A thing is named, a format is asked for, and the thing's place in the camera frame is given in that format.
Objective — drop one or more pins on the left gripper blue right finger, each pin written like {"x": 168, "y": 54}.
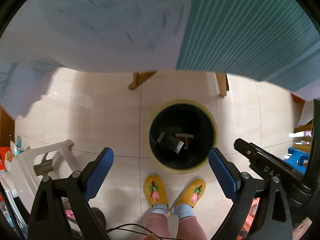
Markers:
{"x": 226, "y": 174}

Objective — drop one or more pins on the right yellow slipper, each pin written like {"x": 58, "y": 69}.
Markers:
{"x": 190, "y": 195}

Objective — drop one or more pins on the blue white patterned tablecloth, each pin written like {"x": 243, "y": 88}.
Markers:
{"x": 266, "y": 40}

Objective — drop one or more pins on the blue plastic stool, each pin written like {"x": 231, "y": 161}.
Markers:
{"x": 297, "y": 159}

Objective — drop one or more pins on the left yellow slipper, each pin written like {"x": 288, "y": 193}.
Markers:
{"x": 156, "y": 194}

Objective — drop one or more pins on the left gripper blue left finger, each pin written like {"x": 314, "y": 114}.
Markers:
{"x": 96, "y": 171}

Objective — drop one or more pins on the beige plastic stool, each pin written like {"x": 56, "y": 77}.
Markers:
{"x": 27, "y": 167}

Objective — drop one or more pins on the yellow slipper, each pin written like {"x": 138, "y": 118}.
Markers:
{"x": 190, "y": 195}
{"x": 156, "y": 194}

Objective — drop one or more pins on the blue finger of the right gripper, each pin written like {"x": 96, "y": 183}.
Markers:
{"x": 263, "y": 163}

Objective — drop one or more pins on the round black trash bin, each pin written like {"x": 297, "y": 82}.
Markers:
{"x": 181, "y": 135}

